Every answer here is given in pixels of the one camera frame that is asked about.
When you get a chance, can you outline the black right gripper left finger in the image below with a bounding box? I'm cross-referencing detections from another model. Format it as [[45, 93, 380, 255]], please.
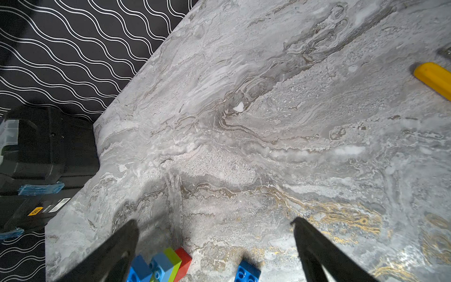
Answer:
[[59, 219, 139, 282]]

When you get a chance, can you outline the dark blue lego brick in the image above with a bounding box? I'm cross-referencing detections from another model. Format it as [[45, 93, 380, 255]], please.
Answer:
[[234, 260, 261, 282], [126, 255, 152, 282]]

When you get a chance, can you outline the lime green square lego brick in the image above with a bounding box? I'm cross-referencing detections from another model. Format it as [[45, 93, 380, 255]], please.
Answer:
[[163, 247, 182, 282]]

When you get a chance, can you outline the light blue lego plate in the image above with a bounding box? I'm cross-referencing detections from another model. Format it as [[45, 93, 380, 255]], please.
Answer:
[[149, 253, 173, 282]]

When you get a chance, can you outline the black deli toolbox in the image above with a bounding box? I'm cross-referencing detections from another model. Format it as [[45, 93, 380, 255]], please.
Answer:
[[1, 105, 100, 240]]

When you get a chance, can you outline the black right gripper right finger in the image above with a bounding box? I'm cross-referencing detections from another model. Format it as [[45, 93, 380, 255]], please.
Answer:
[[291, 217, 376, 282]]

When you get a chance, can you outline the yellow handled screwdriver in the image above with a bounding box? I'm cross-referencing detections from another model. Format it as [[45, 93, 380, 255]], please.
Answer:
[[413, 62, 451, 101]]

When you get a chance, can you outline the red lego brick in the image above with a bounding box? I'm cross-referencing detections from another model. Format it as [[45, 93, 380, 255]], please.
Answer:
[[175, 247, 192, 282]]

